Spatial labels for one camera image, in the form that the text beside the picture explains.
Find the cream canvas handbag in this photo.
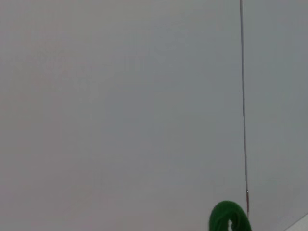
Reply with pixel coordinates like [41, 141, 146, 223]
[208, 200, 253, 231]

